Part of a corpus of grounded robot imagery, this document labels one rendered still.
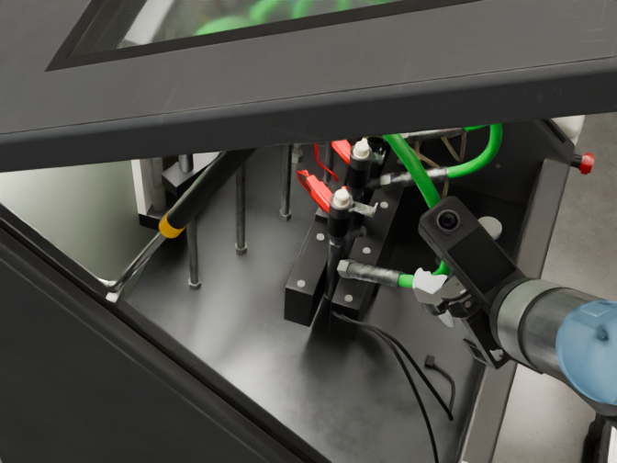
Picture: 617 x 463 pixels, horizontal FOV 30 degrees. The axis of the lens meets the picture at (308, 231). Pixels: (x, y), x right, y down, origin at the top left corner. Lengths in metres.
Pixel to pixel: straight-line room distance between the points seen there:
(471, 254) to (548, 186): 0.61
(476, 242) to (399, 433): 0.54
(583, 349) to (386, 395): 0.71
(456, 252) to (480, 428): 0.42
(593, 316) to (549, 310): 0.05
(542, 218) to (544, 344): 0.69
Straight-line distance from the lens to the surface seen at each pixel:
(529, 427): 2.53
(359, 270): 1.28
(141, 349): 1.09
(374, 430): 1.55
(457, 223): 1.07
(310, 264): 1.50
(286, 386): 1.57
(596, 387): 0.90
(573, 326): 0.92
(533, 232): 1.61
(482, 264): 1.06
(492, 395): 1.46
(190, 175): 1.43
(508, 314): 1.00
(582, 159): 1.89
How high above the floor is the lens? 2.22
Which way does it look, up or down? 54 degrees down
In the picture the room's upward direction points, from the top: 4 degrees clockwise
